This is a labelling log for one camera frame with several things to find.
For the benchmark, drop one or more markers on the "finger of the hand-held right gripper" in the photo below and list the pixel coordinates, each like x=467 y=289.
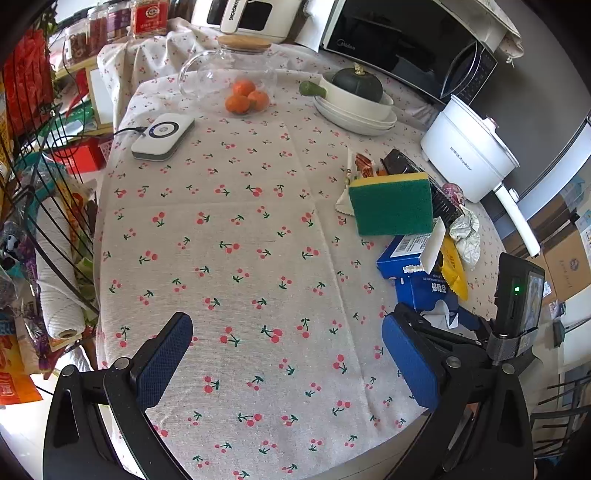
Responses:
x=467 y=319

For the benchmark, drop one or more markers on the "orange plastic packet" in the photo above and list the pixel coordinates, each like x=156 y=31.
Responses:
x=14 y=383

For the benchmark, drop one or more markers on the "white tissue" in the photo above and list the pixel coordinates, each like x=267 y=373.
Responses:
x=438 y=318

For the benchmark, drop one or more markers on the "red label jar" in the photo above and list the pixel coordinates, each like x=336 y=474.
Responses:
x=147 y=18

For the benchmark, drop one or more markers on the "white and red snack wrapper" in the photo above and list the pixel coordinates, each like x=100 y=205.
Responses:
x=360 y=166

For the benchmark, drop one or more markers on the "white electric cooking pot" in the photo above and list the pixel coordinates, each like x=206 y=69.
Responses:
x=461 y=147

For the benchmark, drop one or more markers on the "glass teapot with wooden lid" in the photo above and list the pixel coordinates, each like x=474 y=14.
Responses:
x=217 y=69

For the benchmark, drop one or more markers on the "yellow snack wrapper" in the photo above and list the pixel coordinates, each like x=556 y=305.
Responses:
x=455 y=272

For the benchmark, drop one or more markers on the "red cartoon drink can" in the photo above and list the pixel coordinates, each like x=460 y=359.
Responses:
x=452 y=191

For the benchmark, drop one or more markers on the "stacked white bowls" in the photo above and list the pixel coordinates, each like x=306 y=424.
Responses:
x=355 y=126

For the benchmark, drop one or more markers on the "clear jar with red contents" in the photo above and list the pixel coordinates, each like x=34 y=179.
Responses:
x=97 y=27

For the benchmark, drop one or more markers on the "green and yellow sponge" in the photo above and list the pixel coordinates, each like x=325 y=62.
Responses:
x=392 y=207

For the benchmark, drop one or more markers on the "purple label jar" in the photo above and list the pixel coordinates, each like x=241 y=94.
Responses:
x=118 y=18

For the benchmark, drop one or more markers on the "orange mandarin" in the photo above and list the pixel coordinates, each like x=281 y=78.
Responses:
x=258 y=100
x=238 y=105
x=243 y=87

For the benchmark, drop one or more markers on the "black plastic tray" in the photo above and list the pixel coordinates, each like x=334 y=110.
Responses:
x=400 y=162

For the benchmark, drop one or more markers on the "silver wrapper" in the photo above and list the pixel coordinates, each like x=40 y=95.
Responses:
x=466 y=235

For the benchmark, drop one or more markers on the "blue cardboard box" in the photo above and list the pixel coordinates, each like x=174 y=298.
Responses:
x=420 y=290

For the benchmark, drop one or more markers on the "cream countertop appliance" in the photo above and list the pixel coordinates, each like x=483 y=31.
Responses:
x=277 y=23

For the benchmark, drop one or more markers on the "cherry print tablecloth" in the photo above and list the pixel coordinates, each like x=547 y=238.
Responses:
x=258 y=277

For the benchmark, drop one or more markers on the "black and white microwave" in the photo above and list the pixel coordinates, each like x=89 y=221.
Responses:
x=392 y=37

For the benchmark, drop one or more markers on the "grey refrigerator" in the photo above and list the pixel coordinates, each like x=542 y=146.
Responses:
x=554 y=157

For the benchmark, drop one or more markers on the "light cloth cover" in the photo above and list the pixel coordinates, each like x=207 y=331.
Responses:
x=501 y=23

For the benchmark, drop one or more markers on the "dark green pumpkin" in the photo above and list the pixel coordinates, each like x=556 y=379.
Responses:
x=355 y=85

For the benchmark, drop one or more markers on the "brown cardboard boxes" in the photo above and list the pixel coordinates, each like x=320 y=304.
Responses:
x=568 y=263

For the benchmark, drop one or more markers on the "white paper towel roll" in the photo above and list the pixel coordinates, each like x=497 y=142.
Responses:
x=55 y=286

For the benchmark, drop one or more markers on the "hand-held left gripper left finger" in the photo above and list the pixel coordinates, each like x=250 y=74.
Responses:
x=162 y=364

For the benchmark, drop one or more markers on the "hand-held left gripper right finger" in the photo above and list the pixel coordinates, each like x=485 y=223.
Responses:
x=408 y=364

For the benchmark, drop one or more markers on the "white ceramic bowl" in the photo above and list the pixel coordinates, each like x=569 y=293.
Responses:
x=351 y=105

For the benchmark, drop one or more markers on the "clear jar with dark contents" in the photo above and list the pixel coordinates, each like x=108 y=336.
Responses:
x=76 y=46

